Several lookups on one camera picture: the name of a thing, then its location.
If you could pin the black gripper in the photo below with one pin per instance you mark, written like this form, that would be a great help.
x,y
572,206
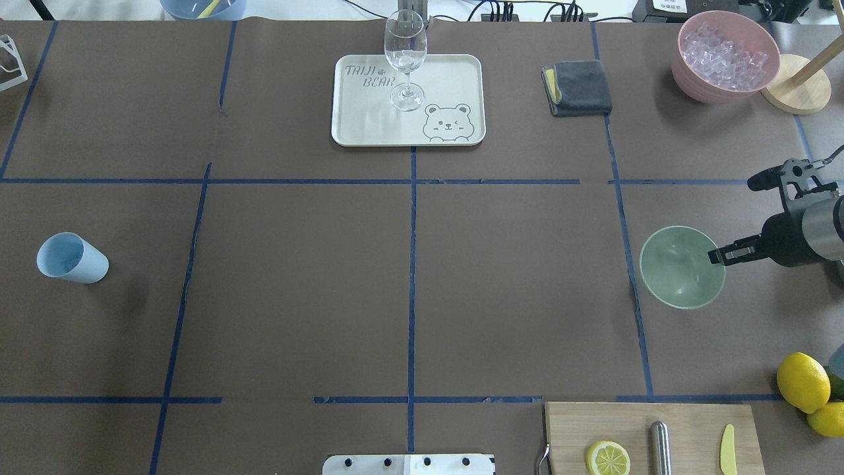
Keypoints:
x,y
782,240

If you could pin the green ceramic bowl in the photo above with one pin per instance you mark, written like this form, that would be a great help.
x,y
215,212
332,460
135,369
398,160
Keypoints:
x,y
675,268

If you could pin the light blue plastic cup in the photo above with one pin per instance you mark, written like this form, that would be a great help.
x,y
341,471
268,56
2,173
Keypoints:
x,y
67,256

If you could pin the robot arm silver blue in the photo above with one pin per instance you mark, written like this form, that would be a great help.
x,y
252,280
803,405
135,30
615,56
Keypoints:
x,y
821,225

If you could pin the pink bowl with ice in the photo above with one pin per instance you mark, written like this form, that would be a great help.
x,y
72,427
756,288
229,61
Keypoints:
x,y
722,57

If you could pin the blue bowl with fork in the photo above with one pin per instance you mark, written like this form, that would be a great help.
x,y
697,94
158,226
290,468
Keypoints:
x,y
205,10

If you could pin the yellow lemon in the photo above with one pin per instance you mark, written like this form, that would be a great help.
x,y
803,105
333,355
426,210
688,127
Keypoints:
x,y
803,382
828,420

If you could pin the green avocado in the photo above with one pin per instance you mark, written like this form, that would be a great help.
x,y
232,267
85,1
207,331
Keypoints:
x,y
836,383

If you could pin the wooden cutting board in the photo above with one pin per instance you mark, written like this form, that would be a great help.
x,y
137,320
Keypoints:
x,y
694,432

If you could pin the yellow plastic knife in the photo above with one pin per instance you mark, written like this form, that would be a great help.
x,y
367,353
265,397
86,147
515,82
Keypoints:
x,y
727,451

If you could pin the grey folded cloth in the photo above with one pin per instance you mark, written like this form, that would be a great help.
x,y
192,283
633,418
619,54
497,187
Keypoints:
x,y
577,88

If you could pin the lemon half slice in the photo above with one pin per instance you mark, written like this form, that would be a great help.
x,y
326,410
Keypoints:
x,y
607,457

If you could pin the cream bear tray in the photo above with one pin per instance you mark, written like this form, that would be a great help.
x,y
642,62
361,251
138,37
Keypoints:
x,y
371,106

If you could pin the clear wine glass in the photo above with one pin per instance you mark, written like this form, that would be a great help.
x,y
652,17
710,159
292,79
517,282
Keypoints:
x,y
405,47

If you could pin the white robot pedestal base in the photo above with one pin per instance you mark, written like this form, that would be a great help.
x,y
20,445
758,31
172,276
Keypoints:
x,y
448,463

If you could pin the white wire cup rack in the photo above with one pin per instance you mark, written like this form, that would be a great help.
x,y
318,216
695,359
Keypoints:
x,y
13,71

